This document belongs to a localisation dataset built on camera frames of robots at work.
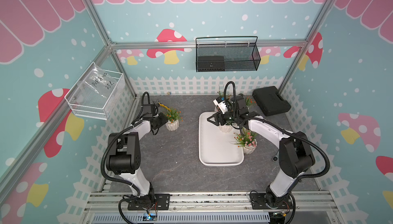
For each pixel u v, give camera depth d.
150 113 0.76
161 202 0.74
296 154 0.47
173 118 0.93
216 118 0.78
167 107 1.11
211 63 0.88
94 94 0.74
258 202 0.74
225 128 0.94
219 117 0.76
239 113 0.70
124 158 0.51
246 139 0.80
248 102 0.97
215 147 0.90
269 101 1.12
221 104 0.79
